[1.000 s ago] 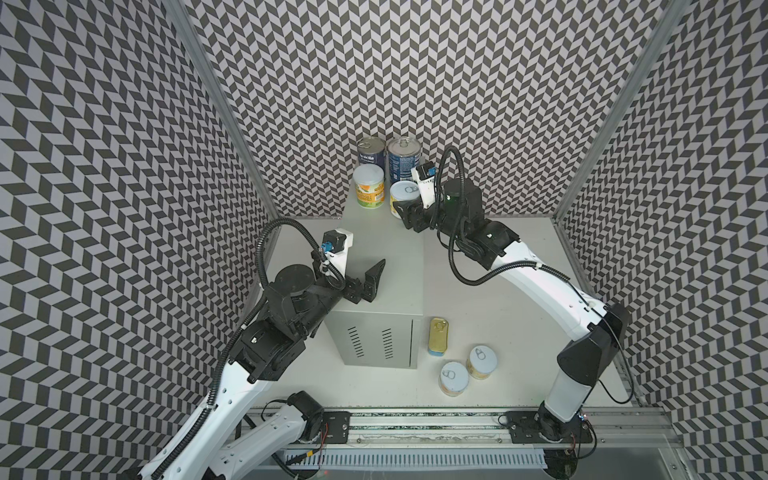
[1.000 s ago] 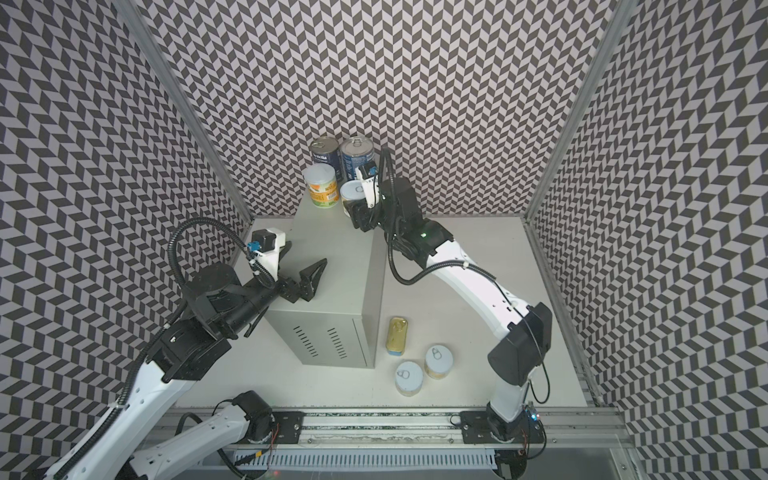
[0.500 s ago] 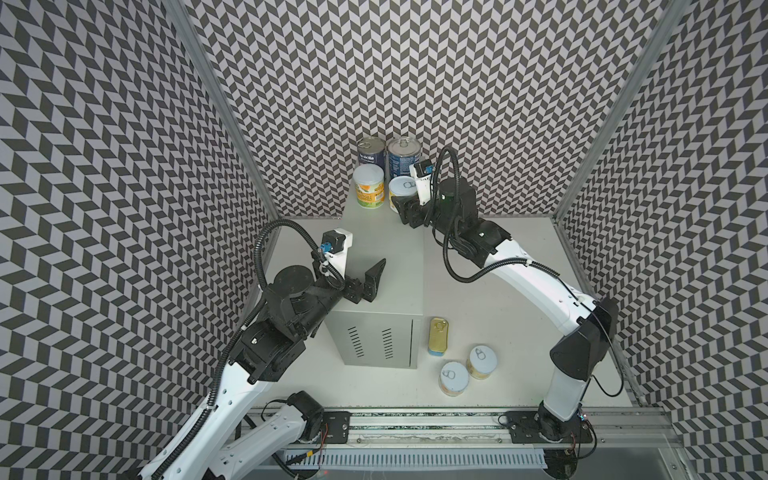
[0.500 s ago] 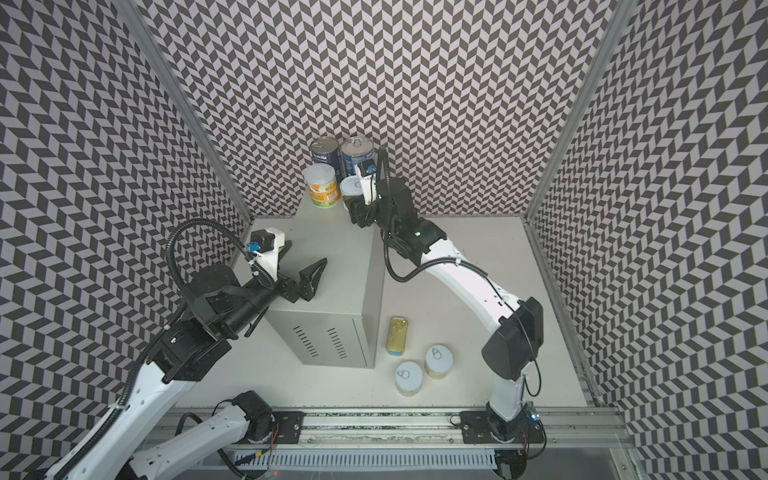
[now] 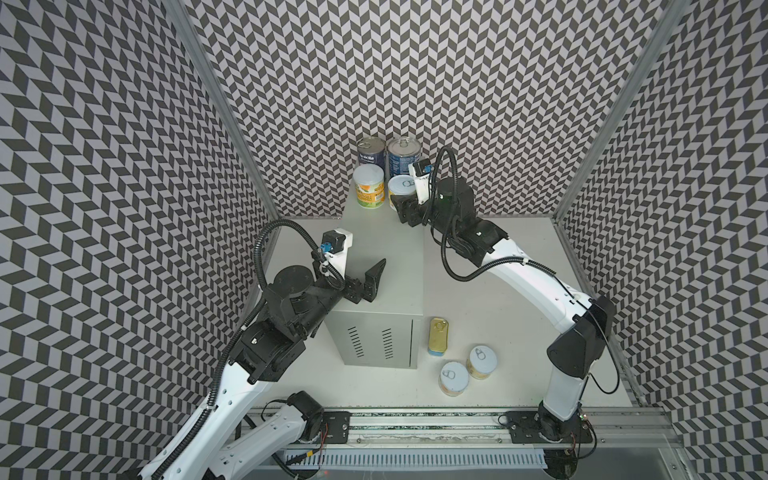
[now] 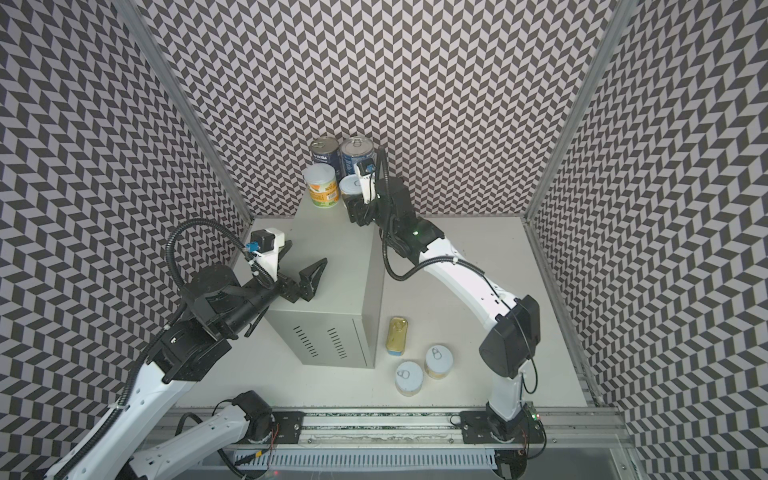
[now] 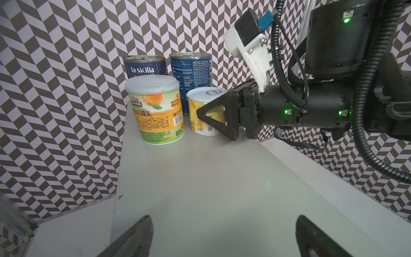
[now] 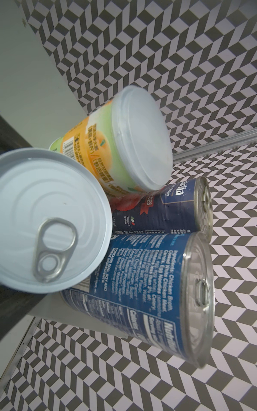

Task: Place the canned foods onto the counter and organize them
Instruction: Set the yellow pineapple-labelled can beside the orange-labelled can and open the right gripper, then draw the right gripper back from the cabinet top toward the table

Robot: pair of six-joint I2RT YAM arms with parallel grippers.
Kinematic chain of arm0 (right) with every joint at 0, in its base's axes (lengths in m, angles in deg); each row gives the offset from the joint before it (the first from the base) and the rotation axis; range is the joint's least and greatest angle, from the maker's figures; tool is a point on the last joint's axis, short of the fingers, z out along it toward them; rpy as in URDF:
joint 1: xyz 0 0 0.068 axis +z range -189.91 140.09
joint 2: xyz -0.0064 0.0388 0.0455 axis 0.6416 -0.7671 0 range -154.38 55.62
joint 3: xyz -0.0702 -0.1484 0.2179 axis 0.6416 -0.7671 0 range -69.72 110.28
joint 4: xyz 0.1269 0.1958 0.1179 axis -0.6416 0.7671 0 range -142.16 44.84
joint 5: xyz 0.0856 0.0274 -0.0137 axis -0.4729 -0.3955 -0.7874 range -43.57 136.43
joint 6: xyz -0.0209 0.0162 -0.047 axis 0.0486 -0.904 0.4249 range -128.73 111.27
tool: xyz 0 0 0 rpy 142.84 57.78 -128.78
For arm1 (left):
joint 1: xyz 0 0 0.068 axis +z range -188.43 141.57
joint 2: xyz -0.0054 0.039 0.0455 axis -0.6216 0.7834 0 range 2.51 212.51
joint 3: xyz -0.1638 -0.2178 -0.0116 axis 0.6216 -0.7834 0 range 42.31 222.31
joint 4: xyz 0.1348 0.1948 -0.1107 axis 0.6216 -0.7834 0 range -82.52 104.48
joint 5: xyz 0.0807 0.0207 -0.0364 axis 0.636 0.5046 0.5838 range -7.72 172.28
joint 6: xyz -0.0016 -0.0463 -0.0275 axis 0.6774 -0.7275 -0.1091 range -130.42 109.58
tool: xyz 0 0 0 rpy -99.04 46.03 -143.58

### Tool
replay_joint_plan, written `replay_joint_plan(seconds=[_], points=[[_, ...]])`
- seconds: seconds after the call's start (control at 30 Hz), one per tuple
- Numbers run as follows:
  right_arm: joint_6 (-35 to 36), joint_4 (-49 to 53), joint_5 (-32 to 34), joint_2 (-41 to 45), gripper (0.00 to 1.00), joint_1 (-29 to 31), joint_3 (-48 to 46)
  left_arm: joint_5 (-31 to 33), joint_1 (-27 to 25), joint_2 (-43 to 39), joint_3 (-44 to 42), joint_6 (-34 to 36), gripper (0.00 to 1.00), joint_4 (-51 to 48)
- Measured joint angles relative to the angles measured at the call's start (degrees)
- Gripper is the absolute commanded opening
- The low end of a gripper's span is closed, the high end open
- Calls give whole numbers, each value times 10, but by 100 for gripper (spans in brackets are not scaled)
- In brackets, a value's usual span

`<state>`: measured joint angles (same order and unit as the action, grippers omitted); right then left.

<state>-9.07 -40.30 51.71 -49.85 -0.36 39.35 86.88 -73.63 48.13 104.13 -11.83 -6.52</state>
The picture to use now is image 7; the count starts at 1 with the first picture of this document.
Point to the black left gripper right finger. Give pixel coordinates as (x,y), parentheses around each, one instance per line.
(313,242)

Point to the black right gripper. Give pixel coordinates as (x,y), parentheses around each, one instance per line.
(219,111)

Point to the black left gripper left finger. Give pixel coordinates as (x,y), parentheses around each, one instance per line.
(135,242)

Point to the blue label tin can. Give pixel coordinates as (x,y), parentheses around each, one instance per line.
(192,70)

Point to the tomato can dark label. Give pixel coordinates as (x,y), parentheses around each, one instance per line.
(139,65)

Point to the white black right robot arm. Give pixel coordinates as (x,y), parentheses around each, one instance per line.
(341,77)

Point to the grey metal cabinet box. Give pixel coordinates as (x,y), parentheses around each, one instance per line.
(211,197)

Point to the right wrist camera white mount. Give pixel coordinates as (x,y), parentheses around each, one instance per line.
(247,39)

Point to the right aluminium corner post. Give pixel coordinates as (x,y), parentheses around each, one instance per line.
(309,5)

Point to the aluminium corner post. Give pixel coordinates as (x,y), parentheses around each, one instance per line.
(15,218)
(309,5)

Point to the left aluminium corner post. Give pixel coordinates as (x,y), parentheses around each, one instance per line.
(15,218)

